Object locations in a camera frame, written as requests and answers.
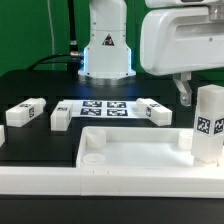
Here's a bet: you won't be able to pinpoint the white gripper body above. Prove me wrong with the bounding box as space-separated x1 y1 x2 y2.
140 6 224 76

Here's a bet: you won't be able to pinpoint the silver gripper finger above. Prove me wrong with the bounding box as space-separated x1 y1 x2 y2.
173 72 192 107

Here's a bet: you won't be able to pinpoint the white desk top tray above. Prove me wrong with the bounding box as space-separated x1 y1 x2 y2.
75 125 224 169

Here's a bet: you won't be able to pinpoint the white marker sheet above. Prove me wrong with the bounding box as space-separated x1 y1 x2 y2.
66 100 146 119

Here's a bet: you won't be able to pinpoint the white L-shaped fence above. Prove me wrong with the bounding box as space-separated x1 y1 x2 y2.
0 167 224 198

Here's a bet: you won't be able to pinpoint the white block left edge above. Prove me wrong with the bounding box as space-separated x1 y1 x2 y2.
0 125 5 147

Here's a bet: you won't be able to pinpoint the black cables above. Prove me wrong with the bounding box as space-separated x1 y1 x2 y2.
27 0 84 72

